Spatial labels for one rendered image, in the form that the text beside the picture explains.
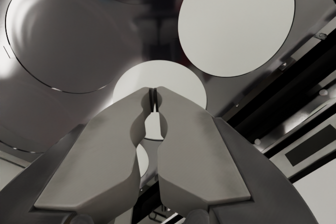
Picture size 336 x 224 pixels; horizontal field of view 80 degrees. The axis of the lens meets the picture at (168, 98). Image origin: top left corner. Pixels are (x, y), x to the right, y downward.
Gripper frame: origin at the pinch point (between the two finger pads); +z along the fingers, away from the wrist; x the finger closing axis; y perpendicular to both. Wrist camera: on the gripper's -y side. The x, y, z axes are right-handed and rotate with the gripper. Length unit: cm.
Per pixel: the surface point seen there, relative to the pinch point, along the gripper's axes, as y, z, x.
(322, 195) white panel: 8.5, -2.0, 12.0
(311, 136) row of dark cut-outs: 6.5, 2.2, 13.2
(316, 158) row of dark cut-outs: 7.2, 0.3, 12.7
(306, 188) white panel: 9.0, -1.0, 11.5
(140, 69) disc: 1.6, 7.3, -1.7
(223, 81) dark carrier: 3.3, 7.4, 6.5
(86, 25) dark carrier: -2.7, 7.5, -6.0
